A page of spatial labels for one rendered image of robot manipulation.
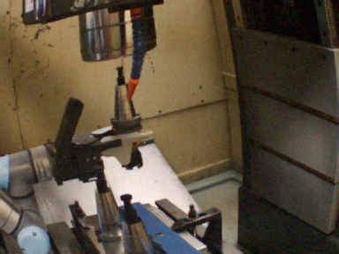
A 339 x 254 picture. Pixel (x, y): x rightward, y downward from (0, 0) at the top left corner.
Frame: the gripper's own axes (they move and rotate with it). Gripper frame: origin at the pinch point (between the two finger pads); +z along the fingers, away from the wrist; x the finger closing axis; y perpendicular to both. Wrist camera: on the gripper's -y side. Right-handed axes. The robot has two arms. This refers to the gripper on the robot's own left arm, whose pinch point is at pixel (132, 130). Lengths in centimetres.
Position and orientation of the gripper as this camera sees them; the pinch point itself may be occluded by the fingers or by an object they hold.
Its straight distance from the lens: 100.7
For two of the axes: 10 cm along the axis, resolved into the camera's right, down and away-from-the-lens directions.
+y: 1.2, 9.4, 3.1
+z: 9.0, -2.4, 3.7
